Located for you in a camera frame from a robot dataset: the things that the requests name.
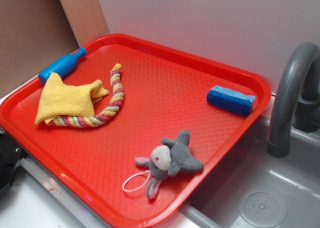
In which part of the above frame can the grey plastic sink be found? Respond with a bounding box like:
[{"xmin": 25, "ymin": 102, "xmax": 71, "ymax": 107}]
[{"xmin": 180, "ymin": 118, "xmax": 320, "ymax": 227}]

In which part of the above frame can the red plastic tray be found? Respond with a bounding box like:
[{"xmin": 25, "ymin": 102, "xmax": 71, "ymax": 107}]
[{"xmin": 0, "ymin": 34, "xmax": 271, "ymax": 227}]

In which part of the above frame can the blue sponge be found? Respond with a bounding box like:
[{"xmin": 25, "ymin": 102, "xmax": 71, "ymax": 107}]
[{"xmin": 206, "ymin": 86, "xmax": 256, "ymax": 117}]

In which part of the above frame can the yellow cloth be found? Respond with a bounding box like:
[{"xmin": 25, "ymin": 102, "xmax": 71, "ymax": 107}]
[{"xmin": 35, "ymin": 72, "xmax": 109, "ymax": 124}]

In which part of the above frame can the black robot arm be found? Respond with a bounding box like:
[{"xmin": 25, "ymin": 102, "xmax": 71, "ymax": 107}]
[{"xmin": 0, "ymin": 127, "xmax": 25, "ymax": 195}]

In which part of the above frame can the wooden board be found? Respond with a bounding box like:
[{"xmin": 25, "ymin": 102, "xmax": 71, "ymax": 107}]
[{"xmin": 59, "ymin": 0, "xmax": 110, "ymax": 46}]

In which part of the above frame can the multicolored twisted rope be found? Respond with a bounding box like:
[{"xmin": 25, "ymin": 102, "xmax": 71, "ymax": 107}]
[{"xmin": 51, "ymin": 63, "xmax": 125, "ymax": 128}]

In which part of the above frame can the grey plush donkey toy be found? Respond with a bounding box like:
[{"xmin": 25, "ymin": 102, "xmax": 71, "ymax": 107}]
[{"xmin": 122, "ymin": 130, "xmax": 204, "ymax": 199}]

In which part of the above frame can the grey plastic faucet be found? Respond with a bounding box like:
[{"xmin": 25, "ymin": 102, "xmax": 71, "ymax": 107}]
[{"xmin": 267, "ymin": 42, "xmax": 320, "ymax": 157}]

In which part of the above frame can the blue plastic bottle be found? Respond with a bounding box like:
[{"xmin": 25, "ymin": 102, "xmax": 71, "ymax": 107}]
[{"xmin": 38, "ymin": 47, "xmax": 87, "ymax": 85}]

